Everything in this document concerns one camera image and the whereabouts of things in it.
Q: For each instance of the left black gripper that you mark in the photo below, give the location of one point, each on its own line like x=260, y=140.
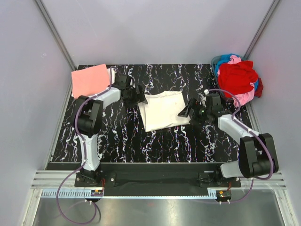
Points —
x=138, y=98

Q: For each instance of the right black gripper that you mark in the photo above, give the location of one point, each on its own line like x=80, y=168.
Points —
x=194, y=105

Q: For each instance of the cream white t shirt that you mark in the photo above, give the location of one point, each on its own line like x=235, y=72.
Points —
x=162, y=110

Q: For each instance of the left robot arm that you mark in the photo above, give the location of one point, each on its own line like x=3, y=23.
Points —
x=88, y=121

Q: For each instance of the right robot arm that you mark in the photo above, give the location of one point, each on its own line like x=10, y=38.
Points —
x=257, y=156

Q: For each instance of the folded white t shirt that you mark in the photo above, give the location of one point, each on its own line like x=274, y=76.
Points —
x=111, y=74

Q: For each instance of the folded pink t shirt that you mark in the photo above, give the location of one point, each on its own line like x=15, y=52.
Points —
x=90, y=81

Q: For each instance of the pink t shirt in basket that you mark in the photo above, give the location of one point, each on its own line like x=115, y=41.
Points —
x=244, y=98

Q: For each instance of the red t shirt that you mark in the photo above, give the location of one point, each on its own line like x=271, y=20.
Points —
x=240, y=78

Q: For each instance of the blue t shirt in basket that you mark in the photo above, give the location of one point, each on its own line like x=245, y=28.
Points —
x=236, y=75

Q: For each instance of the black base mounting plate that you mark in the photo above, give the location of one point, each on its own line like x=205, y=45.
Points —
x=168, y=168

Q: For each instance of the aluminium rail front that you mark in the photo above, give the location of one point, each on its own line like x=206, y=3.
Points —
x=51, y=179

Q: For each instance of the white slotted cable duct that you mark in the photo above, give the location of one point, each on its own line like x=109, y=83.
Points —
x=116, y=194

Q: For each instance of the left aluminium frame post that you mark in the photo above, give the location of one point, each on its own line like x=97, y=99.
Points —
x=50, y=24

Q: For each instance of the aluminium frame post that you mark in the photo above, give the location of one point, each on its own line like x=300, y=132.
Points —
x=50, y=24
x=263, y=25

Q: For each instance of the right aluminium frame post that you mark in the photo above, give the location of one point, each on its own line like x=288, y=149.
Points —
x=263, y=25

